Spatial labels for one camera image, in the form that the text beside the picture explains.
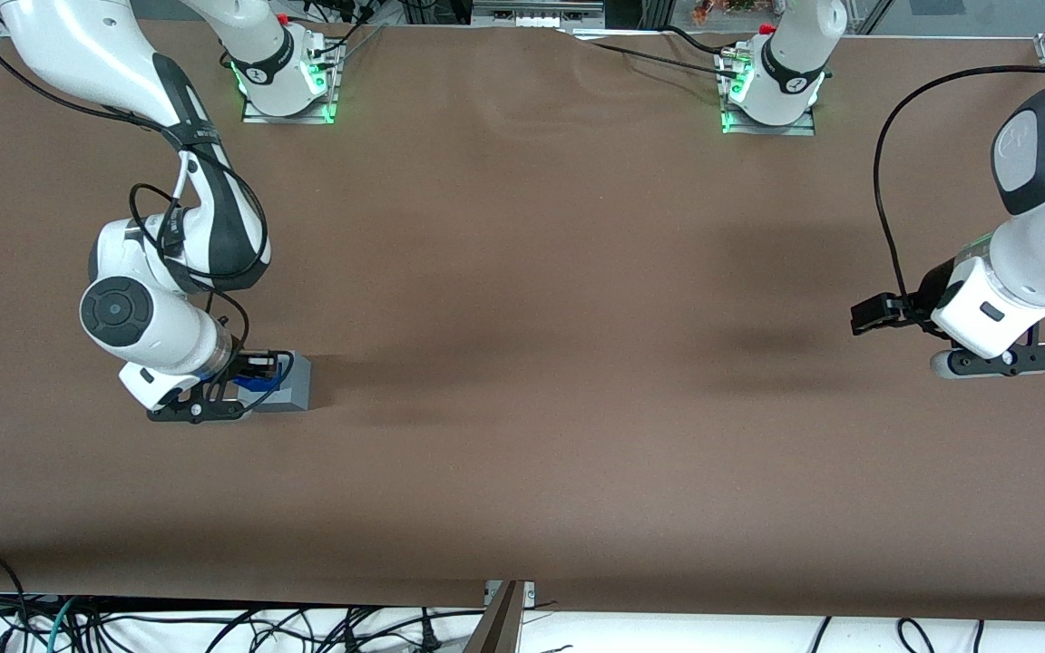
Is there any teal floor cable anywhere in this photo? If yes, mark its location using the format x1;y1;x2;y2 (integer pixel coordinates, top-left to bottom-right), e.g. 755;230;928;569
44;597;81;653

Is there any metal table edge bracket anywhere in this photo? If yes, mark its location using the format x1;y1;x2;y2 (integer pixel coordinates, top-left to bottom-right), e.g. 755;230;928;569
464;580;537;653

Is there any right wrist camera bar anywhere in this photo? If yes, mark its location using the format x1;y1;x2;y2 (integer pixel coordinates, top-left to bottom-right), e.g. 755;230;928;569
145;379;257;425

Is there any aluminium frame rack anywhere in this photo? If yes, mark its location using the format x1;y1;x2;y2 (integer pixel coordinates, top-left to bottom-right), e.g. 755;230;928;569
468;0;607;30

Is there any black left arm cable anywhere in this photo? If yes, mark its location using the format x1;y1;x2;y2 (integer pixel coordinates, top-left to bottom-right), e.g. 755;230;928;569
874;65;1045;318

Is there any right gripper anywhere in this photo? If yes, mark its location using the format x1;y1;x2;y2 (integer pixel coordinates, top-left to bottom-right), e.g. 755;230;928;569
118;352;278;411

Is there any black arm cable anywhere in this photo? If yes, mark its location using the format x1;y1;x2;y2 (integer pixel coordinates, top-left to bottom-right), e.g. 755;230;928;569
0;0;297;393
874;65;1045;318

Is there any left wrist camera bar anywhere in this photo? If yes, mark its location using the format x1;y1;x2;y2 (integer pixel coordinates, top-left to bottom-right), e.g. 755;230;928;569
930;343;1045;380

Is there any gray cube base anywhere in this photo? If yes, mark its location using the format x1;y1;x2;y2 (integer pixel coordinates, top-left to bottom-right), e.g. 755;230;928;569
249;351;313;414

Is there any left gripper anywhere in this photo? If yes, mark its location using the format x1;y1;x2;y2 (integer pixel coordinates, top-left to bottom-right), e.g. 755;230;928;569
851;257;1045;361

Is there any black base power cable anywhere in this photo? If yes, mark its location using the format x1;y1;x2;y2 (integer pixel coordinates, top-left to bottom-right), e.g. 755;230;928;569
568;25;746;84

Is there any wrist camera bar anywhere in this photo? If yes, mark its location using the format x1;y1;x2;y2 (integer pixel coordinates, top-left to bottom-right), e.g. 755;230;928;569
145;379;257;425
930;343;1045;380

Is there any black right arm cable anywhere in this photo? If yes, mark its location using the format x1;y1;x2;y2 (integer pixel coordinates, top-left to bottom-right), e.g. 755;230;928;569
0;0;297;393

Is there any brown table cover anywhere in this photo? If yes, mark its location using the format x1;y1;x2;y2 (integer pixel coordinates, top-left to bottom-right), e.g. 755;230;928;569
0;16;1045;623

